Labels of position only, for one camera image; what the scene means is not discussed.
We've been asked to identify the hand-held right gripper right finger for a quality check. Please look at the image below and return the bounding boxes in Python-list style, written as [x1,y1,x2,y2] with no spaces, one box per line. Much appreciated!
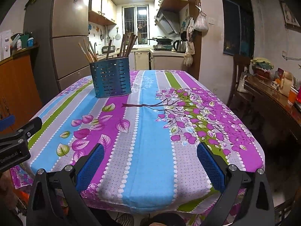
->
[196,142,276,226]

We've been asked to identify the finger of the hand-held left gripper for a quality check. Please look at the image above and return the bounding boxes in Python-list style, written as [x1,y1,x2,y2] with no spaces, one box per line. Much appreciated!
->
[0,117,43,148]
[0,115,16,131]

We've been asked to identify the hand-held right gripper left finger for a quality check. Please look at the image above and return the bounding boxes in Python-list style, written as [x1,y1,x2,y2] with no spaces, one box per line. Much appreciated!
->
[26,143,105,226]

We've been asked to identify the blue perforated utensil holder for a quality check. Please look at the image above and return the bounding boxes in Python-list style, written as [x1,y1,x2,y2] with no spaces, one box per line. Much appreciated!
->
[89,57,132,99]

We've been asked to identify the bundle of wooden chopsticks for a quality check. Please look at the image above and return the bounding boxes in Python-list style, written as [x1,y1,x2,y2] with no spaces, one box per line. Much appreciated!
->
[78,31,139,63]

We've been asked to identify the orange wooden cabinet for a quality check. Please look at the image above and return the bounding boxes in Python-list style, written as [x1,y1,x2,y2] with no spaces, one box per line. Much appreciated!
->
[0,44,43,133]

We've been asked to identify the floral striped tablecloth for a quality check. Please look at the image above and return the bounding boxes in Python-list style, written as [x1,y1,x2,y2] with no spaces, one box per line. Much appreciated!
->
[9,69,265,226]

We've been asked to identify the white microwave oven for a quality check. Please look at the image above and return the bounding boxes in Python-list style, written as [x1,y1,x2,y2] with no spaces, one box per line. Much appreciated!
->
[0,29,12,62]

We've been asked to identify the wooden side table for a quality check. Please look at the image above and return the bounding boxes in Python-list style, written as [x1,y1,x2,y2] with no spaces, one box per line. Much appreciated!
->
[243,75,301,144]

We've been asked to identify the grey refrigerator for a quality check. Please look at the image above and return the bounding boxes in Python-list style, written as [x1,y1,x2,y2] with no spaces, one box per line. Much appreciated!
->
[24,0,91,99]

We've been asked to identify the wooden chair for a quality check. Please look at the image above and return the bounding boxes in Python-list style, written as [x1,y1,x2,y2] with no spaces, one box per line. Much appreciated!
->
[227,54,253,109]

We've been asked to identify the orange paper cup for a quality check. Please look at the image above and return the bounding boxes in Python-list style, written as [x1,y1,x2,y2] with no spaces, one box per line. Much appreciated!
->
[287,86,299,106]

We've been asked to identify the stack of folded cloths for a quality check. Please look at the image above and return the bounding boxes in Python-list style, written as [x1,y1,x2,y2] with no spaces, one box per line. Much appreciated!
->
[250,57,274,78]

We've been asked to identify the beige kitchen base cabinets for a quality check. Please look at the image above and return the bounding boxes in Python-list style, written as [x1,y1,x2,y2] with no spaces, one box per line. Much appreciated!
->
[96,48,189,71]

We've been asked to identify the hanging cloth bags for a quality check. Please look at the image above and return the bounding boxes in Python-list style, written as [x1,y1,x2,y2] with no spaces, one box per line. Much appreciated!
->
[183,17,196,68]

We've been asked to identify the steel electric kettle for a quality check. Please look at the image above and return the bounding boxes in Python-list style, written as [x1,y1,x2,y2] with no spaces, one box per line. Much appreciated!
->
[173,40,188,53]

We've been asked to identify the black wok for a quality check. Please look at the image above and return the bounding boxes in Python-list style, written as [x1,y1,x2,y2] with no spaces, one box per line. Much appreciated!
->
[148,36,173,45]

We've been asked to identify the white hanging plastic bag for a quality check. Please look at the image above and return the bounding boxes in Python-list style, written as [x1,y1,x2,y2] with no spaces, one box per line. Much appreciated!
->
[195,13,209,32]

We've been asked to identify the dark window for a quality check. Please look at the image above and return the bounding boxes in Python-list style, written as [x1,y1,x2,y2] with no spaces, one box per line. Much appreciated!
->
[220,0,256,57]

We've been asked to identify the kitchen window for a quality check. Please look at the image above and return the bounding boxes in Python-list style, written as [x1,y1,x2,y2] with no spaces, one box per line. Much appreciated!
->
[122,5,149,47]

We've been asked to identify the steel range hood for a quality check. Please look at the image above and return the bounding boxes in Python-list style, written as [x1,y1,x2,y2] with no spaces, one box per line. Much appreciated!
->
[154,11,180,35]

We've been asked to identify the framed picture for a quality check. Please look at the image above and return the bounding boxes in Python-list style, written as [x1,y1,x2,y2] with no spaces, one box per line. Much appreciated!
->
[279,0,300,28]

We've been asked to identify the flower wall sticker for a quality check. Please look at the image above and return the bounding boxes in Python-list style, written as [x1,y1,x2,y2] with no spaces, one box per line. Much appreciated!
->
[181,9,190,29]

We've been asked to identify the beige upper wall cabinets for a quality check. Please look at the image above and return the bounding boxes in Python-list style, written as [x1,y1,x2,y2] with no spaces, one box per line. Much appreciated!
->
[89,0,117,25]

